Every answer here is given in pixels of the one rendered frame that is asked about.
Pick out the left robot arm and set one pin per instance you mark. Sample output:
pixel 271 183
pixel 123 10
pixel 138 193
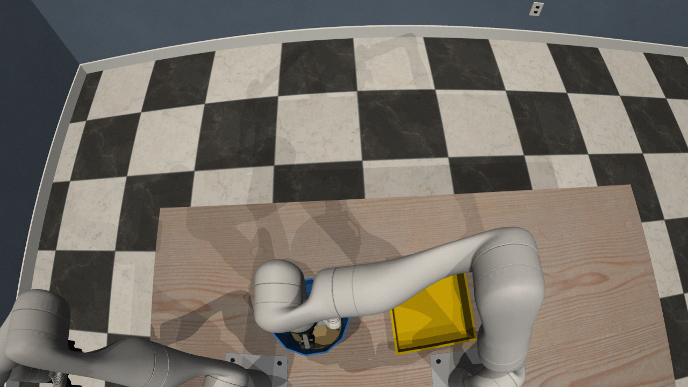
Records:
pixel 34 348

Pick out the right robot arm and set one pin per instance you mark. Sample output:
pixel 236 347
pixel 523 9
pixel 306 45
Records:
pixel 508 282

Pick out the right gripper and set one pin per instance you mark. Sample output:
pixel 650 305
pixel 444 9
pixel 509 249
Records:
pixel 308 338

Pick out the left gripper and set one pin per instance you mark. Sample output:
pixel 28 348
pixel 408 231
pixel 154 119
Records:
pixel 71 347

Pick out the yellow square tray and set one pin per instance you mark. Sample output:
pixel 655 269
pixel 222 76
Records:
pixel 439 316

